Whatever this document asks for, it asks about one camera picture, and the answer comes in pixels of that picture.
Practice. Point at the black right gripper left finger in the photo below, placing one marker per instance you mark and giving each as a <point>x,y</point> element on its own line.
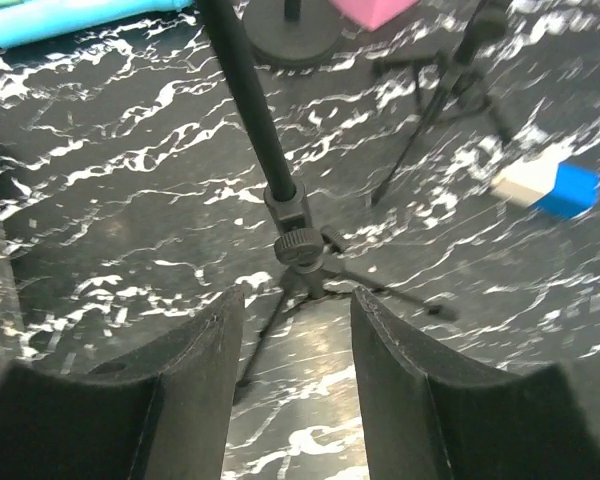
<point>160,411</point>

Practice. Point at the cyan blue microphone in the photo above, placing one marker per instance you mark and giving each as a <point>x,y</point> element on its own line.
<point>31,21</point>

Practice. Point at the black round-base clip stand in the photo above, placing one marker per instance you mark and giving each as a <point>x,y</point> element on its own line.
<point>292,34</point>

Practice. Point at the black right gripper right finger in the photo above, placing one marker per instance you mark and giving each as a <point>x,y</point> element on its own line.
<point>429,412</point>

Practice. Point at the blue and white block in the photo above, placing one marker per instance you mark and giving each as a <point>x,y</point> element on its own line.
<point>558,188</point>

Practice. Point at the black tripod stand with ring clamp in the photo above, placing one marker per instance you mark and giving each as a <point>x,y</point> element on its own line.
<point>300,247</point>

